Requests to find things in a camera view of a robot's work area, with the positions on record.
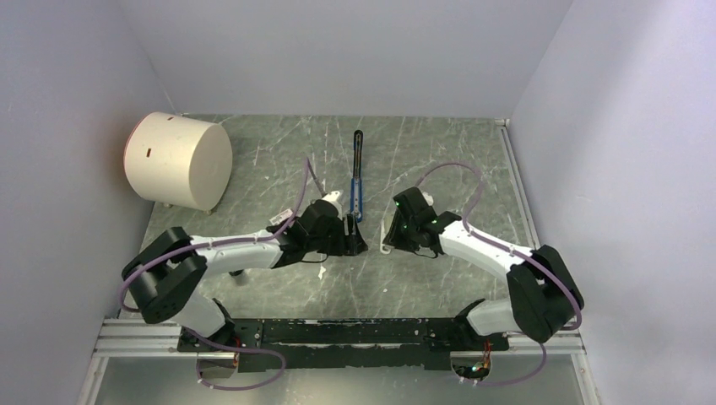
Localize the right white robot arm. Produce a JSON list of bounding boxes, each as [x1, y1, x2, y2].
[[383, 187, 584, 349]]

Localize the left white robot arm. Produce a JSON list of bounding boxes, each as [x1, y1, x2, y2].
[[122, 199, 368, 351]]

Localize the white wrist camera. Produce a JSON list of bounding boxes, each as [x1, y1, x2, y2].
[[421, 192, 434, 206], [321, 190, 344, 217]]

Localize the red white staple box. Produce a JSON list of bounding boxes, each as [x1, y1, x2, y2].
[[270, 208, 294, 225]]

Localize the beige white stapler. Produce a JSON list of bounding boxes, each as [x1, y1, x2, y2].
[[379, 219, 392, 255]]

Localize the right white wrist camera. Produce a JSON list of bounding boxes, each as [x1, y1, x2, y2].
[[421, 192, 434, 206]]

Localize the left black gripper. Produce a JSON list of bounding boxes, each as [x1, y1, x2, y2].
[[306, 213, 367, 256]]

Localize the cream cylindrical container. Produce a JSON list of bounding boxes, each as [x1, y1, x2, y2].
[[123, 112, 233, 211]]

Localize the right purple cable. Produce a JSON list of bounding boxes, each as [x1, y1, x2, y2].
[[414, 162, 584, 388]]

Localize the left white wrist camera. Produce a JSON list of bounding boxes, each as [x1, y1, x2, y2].
[[321, 190, 344, 217]]

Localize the blue black stapler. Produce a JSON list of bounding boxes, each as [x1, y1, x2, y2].
[[350, 129, 364, 222]]

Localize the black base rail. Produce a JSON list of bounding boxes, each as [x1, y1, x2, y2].
[[178, 317, 510, 373]]

